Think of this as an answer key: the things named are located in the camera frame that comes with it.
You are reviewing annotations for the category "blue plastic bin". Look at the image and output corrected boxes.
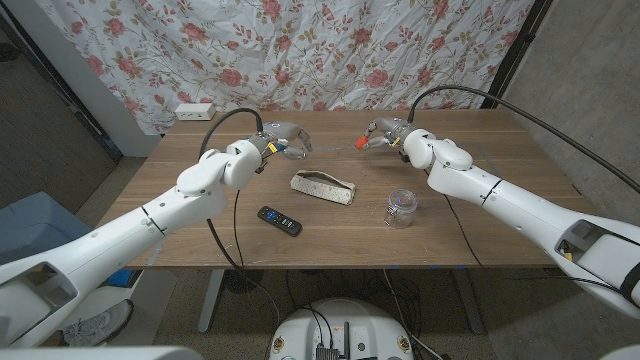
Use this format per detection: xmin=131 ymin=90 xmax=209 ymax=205
xmin=0 ymin=191 xmax=93 ymax=266

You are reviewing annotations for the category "grey table leg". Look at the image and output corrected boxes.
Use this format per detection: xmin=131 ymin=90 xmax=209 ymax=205
xmin=452 ymin=268 xmax=486 ymax=335

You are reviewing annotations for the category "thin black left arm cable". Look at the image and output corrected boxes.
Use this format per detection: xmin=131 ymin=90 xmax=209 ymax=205
xmin=231 ymin=188 xmax=246 ymax=271

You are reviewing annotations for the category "white table leg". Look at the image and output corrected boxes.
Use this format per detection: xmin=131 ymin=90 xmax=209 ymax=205
xmin=197 ymin=269 xmax=226 ymax=334

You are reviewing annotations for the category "black stand pole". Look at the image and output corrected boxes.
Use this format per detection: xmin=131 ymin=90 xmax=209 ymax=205
xmin=480 ymin=0 xmax=554 ymax=110

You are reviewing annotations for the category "floral fabric backdrop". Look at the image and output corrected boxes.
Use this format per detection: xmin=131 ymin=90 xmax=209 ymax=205
xmin=34 ymin=0 xmax=535 ymax=136

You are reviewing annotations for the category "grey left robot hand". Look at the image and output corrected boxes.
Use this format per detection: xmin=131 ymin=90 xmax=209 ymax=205
xmin=249 ymin=121 xmax=314 ymax=162

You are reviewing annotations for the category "black TV remote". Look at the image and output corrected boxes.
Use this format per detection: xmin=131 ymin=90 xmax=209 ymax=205
xmin=257 ymin=205 xmax=303 ymax=238

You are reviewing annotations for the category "white floor cable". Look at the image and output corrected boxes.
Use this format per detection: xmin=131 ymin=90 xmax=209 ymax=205
xmin=382 ymin=269 xmax=444 ymax=360

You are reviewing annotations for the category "white power strip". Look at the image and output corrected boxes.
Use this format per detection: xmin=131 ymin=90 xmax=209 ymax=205
xmin=174 ymin=102 xmax=217 ymax=122

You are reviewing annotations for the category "grey sneaker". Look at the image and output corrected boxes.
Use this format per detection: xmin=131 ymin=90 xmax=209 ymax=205
xmin=62 ymin=298 xmax=135 ymax=347

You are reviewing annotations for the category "blue floor pad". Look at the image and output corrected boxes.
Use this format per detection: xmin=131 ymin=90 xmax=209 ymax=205
xmin=102 ymin=269 xmax=134 ymax=289

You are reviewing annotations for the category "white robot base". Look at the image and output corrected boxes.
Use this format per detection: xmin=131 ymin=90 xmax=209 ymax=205
xmin=269 ymin=298 xmax=415 ymax=360

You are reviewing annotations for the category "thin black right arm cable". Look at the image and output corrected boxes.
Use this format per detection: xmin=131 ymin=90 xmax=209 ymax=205
xmin=442 ymin=192 xmax=621 ymax=294

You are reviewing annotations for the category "cream dotted pen bag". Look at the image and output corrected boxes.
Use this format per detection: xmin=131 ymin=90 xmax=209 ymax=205
xmin=290 ymin=169 xmax=357 ymax=207

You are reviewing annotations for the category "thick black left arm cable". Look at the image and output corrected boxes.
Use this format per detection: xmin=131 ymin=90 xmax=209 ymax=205
xmin=198 ymin=107 xmax=281 ymax=321

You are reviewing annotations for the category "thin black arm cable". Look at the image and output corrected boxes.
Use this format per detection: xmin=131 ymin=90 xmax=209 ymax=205
xmin=231 ymin=188 xmax=246 ymax=271
xmin=442 ymin=192 xmax=621 ymax=294

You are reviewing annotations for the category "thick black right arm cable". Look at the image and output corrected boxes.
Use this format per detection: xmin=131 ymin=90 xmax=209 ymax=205
xmin=407 ymin=84 xmax=640 ymax=195

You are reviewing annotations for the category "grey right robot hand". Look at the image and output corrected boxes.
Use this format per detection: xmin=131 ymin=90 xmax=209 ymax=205
xmin=360 ymin=117 xmax=416 ymax=164

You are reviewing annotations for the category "clear plastic cup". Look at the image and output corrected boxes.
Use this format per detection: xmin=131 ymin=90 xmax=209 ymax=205
xmin=383 ymin=188 xmax=419 ymax=230

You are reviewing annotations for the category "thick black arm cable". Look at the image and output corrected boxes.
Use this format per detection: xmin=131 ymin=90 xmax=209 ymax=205
xmin=198 ymin=107 xmax=281 ymax=321
xmin=407 ymin=84 xmax=640 ymax=195

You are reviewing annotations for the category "black round floor disc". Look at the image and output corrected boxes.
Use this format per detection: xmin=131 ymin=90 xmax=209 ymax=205
xmin=223 ymin=269 xmax=265 ymax=294

